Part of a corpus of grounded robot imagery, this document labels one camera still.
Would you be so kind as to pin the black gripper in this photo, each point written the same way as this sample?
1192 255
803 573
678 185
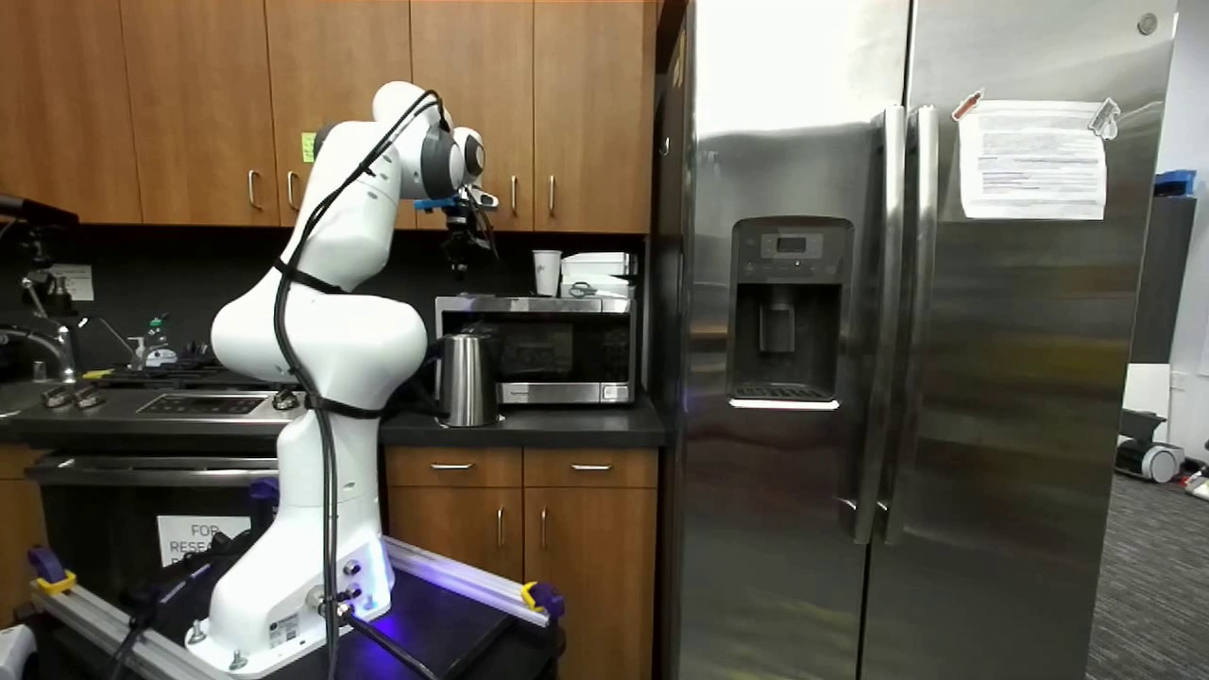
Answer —
467 235

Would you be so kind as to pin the stainless steel electric kettle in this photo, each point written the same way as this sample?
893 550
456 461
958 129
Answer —
464 380

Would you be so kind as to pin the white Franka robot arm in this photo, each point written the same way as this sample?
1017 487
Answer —
327 342

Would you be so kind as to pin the white plastic cup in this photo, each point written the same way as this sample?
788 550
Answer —
547 270

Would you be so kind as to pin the black and steel microwave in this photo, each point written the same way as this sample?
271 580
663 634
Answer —
553 354

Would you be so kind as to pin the green sticky note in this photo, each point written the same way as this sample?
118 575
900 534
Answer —
309 143

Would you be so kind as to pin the fridge water dispenser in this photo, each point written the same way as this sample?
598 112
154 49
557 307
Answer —
788 313

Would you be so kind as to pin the wooden base cabinet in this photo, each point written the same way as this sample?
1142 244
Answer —
591 566

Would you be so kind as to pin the black gas stove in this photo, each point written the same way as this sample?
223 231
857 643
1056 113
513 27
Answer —
154 485

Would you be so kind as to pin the white oven paper sign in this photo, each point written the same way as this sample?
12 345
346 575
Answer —
203 536

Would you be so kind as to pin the printed paper notice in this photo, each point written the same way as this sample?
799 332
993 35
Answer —
1035 155

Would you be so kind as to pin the stainless steel refrigerator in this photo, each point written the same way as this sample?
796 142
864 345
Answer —
1006 439

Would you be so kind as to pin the small blue box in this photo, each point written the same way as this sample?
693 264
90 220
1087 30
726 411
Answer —
1177 181

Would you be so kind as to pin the white equipment pile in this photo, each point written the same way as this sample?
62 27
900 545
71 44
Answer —
1155 428

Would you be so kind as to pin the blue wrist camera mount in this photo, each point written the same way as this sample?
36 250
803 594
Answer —
439 200

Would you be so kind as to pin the wooden wall cabinet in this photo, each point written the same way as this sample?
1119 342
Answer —
163 99

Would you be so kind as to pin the white wall outlet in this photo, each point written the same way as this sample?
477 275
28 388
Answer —
75 284

